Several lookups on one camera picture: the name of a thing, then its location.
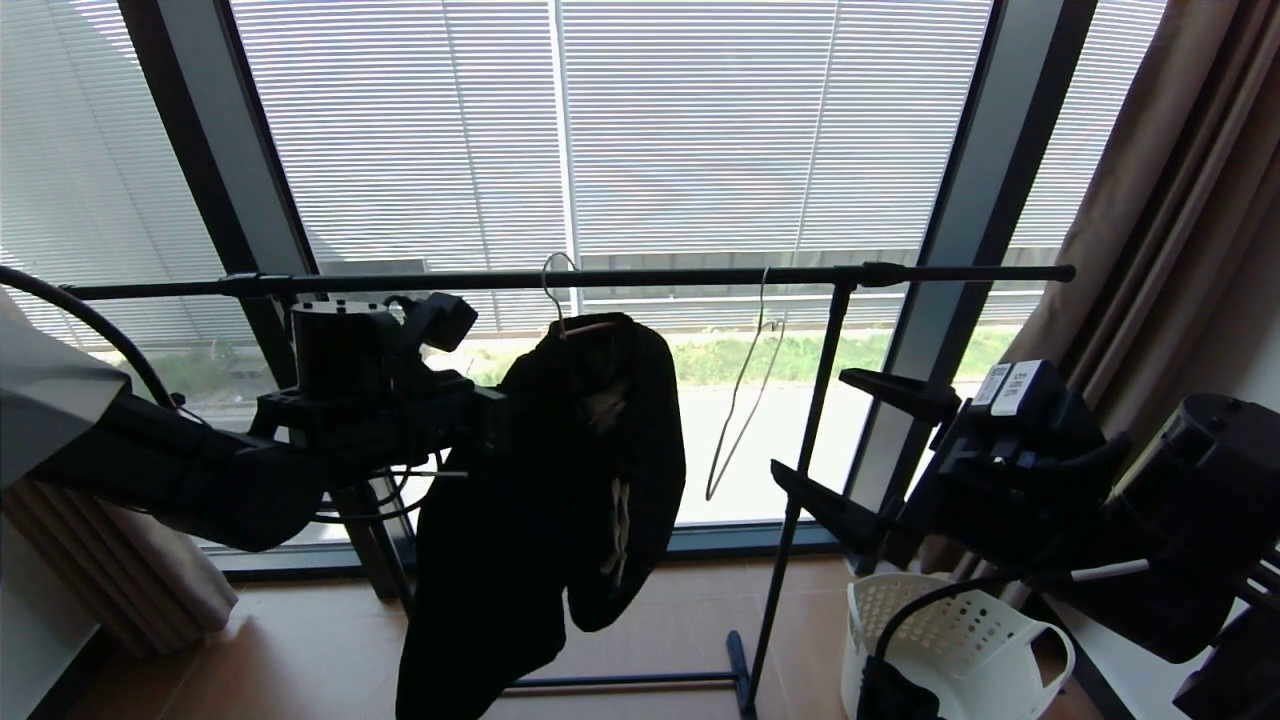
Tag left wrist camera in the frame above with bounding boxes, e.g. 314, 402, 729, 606
400, 293, 479, 353

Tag white laundry basket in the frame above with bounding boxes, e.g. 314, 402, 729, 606
840, 572, 1078, 720

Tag black clothes rack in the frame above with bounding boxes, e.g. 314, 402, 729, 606
60, 262, 1076, 720

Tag black cable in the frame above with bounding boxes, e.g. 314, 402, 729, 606
860, 570, 1046, 701
310, 460, 446, 526
0, 265, 181, 411

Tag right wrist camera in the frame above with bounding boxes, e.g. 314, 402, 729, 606
965, 360, 1106, 461

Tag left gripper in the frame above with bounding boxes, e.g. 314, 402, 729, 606
400, 370, 513, 463

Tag heap of clothes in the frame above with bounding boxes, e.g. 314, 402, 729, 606
858, 655, 946, 720

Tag brown curtain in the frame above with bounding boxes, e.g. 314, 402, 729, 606
0, 290, 239, 659
915, 0, 1280, 601

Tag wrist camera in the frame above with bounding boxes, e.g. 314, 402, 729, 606
400, 293, 479, 353
965, 360, 1106, 461

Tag window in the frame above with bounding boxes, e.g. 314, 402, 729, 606
0, 0, 1171, 581

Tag pink clothes hanger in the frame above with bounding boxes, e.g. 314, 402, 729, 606
705, 266, 788, 501
540, 252, 631, 341

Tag black shorts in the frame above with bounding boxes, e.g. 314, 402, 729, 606
395, 313, 688, 720

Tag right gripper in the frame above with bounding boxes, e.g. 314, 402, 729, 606
770, 368, 1011, 576

